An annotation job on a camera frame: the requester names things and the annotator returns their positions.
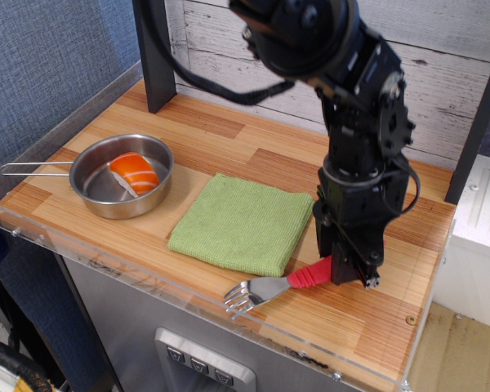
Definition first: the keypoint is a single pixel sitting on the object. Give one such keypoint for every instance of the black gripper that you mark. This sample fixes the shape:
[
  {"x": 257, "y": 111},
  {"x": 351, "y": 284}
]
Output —
[{"x": 350, "y": 220}]

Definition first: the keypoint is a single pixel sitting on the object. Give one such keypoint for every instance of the green towel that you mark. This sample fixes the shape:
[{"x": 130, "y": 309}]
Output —
[{"x": 243, "y": 226}]

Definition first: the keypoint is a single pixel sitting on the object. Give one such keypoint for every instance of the red handled metal fork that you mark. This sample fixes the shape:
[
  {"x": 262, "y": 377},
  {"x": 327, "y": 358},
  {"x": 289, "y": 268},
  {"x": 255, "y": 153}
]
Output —
[{"x": 254, "y": 292}]

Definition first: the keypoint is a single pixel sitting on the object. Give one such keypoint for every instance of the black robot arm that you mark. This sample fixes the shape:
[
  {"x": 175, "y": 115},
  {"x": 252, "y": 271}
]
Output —
[{"x": 359, "y": 80}]

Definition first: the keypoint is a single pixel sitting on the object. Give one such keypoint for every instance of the clear acrylic front guard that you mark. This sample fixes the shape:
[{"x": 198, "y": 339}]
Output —
[{"x": 299, "y": 341}]

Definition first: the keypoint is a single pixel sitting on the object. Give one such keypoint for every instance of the white ribbed box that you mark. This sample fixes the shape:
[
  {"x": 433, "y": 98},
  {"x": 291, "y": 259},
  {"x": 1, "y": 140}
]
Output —
[{"x": 463, "y": 281}]

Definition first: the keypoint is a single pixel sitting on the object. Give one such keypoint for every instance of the silver button control panel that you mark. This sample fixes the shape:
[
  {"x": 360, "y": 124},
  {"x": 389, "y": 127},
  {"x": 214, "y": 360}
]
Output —
[{"x": 178, "y": 350}]

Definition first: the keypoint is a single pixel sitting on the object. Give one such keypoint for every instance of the salmon sushi toy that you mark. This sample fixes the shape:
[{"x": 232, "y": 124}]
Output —
[{"x": 134, "y": 173}]

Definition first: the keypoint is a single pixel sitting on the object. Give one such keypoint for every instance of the small steel pan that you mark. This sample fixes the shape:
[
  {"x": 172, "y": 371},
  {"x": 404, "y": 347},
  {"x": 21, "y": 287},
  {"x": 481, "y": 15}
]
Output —
[{"x": 87, "y": 180}]

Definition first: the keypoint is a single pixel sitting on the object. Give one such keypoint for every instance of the yellow black object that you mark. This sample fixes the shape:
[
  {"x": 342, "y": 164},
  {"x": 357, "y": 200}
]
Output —
[{"x": 37, "y": 385}]

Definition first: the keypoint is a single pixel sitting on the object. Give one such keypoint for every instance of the black left vertical post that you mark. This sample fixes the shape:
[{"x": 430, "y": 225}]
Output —
[{"x": 159, "y": 79}]

